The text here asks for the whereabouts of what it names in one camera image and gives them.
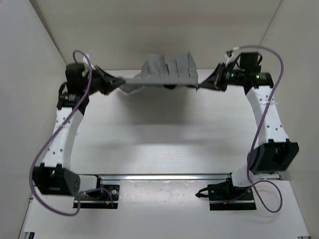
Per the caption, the grey pleated skirt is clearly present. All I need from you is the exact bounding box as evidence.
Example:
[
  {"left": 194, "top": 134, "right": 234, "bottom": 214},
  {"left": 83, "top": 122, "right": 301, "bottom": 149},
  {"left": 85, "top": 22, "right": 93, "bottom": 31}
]
[{"left": 120, "top": 52, "right": 198, "bottom": 94}]

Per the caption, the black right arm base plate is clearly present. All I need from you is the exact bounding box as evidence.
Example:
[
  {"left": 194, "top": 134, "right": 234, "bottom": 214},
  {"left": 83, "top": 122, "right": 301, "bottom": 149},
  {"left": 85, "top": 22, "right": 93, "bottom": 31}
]
[{"left": 195, "top": 177, "right": 257, "bottom": 211}]

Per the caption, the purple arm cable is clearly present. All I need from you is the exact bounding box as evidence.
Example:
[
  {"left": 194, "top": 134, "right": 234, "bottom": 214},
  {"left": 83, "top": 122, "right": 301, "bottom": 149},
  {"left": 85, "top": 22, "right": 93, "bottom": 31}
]
[
  {"left": 225, "top": 45, "right": 285, "bottom": 214},
  {"left": 29, "top": 50, "right": 114, "bottom": 216}
]

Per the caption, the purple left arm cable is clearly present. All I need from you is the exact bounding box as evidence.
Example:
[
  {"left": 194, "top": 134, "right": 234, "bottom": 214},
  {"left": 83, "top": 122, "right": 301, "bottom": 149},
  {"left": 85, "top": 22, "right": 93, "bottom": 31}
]
[{"left": 29, "top": 50, "right": 114, "bottom": 216}]

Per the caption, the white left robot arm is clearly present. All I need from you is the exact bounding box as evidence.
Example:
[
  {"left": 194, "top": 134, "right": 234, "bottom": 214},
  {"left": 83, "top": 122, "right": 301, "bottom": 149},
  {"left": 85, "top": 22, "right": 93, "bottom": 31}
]
[{"left": 32, "top": 63, "right": 126, "bottom": 196}]

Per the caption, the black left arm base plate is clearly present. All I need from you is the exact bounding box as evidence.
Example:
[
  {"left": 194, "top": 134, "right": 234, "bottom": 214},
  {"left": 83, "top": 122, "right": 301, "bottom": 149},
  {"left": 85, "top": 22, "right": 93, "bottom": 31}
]
[{"left": 73, "top": 175, "right": 120, "bottom": 210}]

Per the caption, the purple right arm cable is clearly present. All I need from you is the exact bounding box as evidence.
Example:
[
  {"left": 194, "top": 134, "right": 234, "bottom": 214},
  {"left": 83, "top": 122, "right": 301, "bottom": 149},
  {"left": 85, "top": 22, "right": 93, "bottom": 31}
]
[{"left": 225, "top": 45, "right": 285, "bottom": 214}]

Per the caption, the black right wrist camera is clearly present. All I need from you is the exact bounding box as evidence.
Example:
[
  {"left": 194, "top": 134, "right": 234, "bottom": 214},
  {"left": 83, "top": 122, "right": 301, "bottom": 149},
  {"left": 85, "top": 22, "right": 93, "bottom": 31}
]
[{"left": 225, "top": 51, "right": 263, "bottom": 73}]

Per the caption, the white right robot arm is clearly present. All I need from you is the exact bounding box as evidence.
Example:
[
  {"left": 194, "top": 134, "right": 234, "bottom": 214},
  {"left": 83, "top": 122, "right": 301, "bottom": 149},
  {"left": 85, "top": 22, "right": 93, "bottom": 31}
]
[{"left": 199, "top": 63, "right": 299, "bottom": 200}]

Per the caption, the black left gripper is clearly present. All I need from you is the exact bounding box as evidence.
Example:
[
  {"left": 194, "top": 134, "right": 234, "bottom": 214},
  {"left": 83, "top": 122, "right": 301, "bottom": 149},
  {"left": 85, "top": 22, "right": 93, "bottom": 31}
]
[{"left": 85, "top": 62, "right": 127, "bottom": 93}]

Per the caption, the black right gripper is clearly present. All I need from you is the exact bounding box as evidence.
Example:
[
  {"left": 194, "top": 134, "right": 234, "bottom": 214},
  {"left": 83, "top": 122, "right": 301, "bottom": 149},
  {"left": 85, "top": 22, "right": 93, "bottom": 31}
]
[{"left": 199, "top": 63, "right": 245, "bottom": 93}]

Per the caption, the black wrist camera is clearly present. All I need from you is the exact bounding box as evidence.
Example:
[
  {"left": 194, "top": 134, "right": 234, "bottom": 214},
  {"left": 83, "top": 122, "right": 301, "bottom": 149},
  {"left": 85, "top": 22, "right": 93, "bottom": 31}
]
[
  {"left": 225, "top": 51, "right": 263, "bottom": 73},
  {"left": 65, "top": 63, "right": 87, "bottom": 93}
]

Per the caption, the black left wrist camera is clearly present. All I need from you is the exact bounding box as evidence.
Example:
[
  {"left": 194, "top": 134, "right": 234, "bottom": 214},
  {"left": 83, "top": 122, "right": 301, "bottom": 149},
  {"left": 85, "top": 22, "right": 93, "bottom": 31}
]
[{"left": 65, "top": 63, "right": 87, "bottom": 93}]

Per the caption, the aluminium front table rail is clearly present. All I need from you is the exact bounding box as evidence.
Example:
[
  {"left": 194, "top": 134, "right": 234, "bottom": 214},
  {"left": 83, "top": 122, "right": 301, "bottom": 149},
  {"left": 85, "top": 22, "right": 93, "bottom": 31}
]
[{"left": 95, "top": 173, "right": 231, "bottom": 181}]

